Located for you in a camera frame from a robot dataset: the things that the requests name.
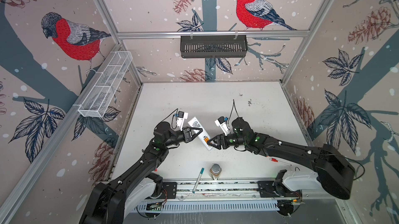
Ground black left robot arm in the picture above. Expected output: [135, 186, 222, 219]
[79, 121, 203, 224]

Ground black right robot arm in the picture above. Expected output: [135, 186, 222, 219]
[207, 117, 355, 200]

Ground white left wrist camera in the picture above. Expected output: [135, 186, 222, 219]
[176, 111, 188, 131]

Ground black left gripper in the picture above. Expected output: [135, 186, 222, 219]
[164, 126, 202, 148]

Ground black hanging plastic basket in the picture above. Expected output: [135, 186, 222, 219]
[180, 35, 248, 59]

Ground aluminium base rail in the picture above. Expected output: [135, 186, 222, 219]
[126, 179, 336, 218]

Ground teal capped marker pen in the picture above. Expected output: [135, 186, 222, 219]
[192, 168, 204, 193]

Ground silver metal binder clip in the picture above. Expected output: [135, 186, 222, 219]
[209, 163, 222, 180]

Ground aluminium top crossbar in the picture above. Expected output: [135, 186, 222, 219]
[116, 30, 310, 40]

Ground white remote control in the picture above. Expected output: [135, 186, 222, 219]
[188, 117, 213, 151]

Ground white wire mesh basket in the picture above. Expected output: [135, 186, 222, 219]
[78, 51, 133, 118]

